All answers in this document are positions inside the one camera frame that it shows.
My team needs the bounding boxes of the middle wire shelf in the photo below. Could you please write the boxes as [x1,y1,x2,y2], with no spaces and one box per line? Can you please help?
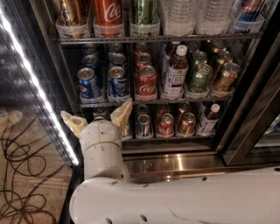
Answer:
[79,96,232,109]

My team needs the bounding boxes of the middle red Coca-Cola can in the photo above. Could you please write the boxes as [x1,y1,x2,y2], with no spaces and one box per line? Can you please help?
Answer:
[134,53,152,72]

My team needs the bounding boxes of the front brown tea bottle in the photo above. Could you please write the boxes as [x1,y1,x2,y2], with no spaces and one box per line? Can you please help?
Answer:
[163,45,189,99]

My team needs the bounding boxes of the top shelf left water bottle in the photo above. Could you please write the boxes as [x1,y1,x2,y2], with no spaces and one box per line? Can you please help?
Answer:
[162,0,196,37]

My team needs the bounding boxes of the top shelf gold can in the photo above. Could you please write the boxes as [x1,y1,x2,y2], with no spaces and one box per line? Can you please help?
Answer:
[56,0,88,38]

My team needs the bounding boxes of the green soda can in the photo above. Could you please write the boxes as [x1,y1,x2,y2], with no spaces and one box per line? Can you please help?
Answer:
[187,63,213,94]
[189,51,207,73]

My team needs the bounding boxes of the gold soda can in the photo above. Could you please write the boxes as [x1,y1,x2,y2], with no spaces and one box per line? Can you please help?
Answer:
[212,51,233,75]
[213,62,240,92]

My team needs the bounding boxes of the front red Coca-Cola can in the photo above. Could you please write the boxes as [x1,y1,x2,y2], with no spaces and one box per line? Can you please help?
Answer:
[136,66,157,96]

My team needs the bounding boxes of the front gold soda can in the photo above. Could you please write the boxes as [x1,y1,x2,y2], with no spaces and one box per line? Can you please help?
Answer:
[213,62,240,92]

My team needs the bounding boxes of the red coca-cola can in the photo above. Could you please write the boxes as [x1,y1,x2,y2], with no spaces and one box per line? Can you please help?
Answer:
[134,53,152,72]
[136,66,157,96]

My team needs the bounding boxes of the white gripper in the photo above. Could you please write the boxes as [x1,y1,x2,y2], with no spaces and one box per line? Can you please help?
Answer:
[60,98,133,152]

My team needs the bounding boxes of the front green soda can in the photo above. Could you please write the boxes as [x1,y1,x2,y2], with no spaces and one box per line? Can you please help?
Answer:
[187,63,213,94]

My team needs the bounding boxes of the top shelf Coca-Cola can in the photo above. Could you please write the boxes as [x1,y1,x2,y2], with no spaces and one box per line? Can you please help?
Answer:
[93,0,123,37]

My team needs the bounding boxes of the black cable on left floor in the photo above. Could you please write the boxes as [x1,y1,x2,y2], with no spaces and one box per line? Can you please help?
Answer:
[0,113,64,224]

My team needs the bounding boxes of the top shelf green can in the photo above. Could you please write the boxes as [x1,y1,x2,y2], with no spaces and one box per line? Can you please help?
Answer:
[131,0,159,36]

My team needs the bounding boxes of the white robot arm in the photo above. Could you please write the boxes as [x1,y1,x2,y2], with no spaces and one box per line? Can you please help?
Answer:
[60,100,280,224]

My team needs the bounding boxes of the bottom blue Pepsi can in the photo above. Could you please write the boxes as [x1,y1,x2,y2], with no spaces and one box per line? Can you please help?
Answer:
[136,114,151,137]

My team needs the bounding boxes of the top shelf blue can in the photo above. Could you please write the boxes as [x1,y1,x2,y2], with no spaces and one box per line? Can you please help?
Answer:
[230,0,264,33]

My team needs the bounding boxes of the middle green soda can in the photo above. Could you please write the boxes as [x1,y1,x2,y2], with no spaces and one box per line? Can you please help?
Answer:
[189,51,207,73]

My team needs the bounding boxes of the top shelf right water bottle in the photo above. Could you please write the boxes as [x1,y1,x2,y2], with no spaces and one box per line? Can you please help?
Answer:
[195,0,233,35]

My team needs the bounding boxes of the bottom red cola can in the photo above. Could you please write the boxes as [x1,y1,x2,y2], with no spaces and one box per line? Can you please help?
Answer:
[157,113,174,137]

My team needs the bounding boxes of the wire shelf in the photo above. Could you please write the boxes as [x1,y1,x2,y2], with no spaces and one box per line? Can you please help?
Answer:
[79,96,232,109]
[56,32,263,46]

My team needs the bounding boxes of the bottom tea bottle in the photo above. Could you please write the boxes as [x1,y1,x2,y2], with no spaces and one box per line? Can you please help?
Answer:
[196,103,221,136]

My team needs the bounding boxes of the glass fridge door with light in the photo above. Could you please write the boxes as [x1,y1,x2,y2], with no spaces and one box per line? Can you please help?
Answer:
[0,0,82,224]

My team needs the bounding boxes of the bottom gold can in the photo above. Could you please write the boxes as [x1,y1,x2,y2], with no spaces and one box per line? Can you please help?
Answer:
[178,112,196,136]

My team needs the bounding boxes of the middle gold soda can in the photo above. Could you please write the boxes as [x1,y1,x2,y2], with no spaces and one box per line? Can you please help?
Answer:
[212,51,233,75]

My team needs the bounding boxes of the shelf water bottle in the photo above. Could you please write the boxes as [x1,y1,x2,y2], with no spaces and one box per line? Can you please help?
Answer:
[195,0,233,35]
[162,0,196,37]

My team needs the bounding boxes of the upper wire shelf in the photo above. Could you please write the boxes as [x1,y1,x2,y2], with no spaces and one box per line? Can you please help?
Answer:
[56,32,263,46]

